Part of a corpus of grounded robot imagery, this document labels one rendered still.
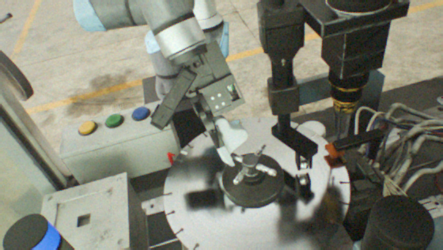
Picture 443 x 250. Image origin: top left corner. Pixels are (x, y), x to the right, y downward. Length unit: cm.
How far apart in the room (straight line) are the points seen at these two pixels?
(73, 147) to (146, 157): 18
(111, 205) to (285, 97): 42
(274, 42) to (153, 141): 50
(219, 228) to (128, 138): 38
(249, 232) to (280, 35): 31
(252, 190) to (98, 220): 31
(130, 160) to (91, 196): 19
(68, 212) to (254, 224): 39
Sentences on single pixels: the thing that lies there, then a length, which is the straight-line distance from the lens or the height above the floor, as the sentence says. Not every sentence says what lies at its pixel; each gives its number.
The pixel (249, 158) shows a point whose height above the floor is 100.
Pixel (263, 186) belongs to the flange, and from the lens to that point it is 60.
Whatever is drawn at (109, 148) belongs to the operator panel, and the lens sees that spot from 88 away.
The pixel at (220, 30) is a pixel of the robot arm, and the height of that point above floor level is 96.
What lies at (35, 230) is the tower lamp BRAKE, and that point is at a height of 116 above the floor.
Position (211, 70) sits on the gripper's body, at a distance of 56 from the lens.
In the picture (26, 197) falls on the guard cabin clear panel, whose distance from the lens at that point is 85.
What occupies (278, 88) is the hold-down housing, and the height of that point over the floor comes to 113.
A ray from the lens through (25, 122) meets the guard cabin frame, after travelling 88.
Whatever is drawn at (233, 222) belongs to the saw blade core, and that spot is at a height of 95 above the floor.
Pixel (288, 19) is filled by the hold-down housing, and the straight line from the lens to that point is 45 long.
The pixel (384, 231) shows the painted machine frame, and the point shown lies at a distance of 38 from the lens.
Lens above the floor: 144
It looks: 42 degrees down
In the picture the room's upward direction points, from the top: 12 degrees counter-clockwise
